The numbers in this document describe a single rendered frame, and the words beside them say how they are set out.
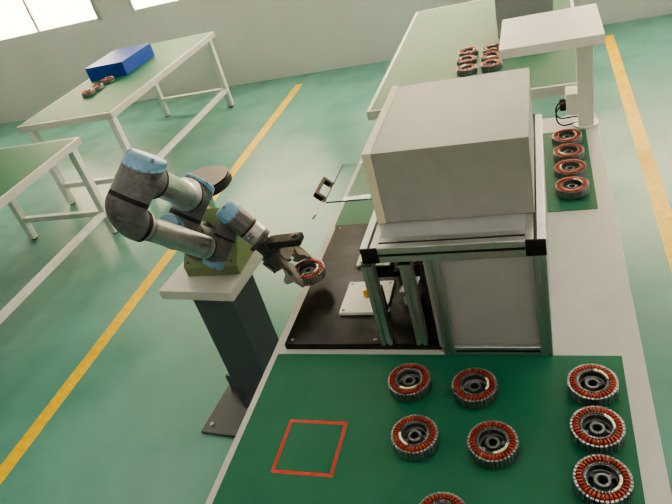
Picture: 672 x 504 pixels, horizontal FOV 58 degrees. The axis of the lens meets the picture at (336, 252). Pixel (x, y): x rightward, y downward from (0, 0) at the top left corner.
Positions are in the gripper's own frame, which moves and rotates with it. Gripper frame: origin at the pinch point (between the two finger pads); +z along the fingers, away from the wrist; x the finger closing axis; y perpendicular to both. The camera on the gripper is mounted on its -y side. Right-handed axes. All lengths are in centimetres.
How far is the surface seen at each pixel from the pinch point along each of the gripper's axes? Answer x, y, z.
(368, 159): 18, -55, -19
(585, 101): -102, -75, 50
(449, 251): 29, -57, 9
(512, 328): 27, -52, 37
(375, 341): 25.5, -17.4, 20.1
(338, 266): -11.1, -0.6, 8.2
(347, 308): 12.3, -8.8, 12.5
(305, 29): -466, 148, -58
